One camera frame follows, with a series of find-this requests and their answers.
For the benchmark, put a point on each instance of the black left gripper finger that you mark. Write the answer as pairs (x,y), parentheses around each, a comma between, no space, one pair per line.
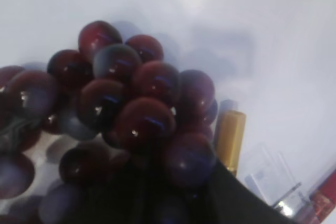
(210,197)

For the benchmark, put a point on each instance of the red grape bunch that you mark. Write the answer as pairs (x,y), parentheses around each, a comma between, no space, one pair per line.
(108,133)

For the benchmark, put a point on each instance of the clear plastic ruler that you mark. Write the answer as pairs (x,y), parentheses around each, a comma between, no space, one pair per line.
(268,175)

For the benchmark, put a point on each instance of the gold glitter pen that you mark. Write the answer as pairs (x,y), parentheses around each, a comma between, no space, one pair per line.
(230,132)

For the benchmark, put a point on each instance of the red glitter pen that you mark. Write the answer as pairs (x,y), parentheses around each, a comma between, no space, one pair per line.
(323,198)

